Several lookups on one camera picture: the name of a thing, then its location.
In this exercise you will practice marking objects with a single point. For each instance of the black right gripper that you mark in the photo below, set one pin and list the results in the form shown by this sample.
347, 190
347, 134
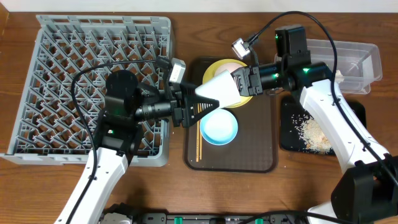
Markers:
247, 81

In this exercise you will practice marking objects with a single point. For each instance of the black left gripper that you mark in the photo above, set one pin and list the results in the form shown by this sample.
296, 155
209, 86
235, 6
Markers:
183, 103

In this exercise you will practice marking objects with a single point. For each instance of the pink bowl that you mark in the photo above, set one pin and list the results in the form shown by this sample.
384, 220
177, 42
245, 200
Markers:
230, 67

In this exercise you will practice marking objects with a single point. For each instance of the white cup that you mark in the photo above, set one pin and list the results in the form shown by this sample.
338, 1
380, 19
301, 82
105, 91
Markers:
222, 88

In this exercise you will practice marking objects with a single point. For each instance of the light blue bowl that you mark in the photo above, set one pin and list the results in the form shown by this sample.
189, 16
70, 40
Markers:
219, 127

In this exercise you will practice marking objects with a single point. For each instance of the white tissue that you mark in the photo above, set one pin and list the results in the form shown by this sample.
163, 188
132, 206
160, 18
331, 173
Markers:
339, 77

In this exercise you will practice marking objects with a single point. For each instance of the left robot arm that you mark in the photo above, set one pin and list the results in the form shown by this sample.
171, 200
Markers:
118, 135

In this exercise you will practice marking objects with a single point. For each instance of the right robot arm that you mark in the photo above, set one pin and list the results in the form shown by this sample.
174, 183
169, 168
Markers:
367, 191

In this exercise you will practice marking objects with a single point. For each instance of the black food waste tray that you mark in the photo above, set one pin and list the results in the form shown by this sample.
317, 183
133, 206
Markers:
288, 135

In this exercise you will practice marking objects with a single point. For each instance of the clear plastic waste bin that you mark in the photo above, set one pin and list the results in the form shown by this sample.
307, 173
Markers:
359, 63

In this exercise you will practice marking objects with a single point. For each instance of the grey dishwasher rack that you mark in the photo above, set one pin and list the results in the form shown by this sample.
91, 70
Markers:
65, 86

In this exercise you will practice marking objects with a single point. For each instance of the wooden chopstick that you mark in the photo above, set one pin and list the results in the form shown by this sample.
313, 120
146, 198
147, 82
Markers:
198, 136

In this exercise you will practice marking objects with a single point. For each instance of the yellow plate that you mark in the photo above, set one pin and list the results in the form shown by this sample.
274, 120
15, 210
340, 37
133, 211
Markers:
210, 73

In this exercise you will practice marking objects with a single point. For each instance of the brown serving tray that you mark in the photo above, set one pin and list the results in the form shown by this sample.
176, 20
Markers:
254, 149

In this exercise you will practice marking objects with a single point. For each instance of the spilled rice pile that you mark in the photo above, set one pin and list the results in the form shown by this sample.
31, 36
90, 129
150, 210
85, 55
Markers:
310, 135

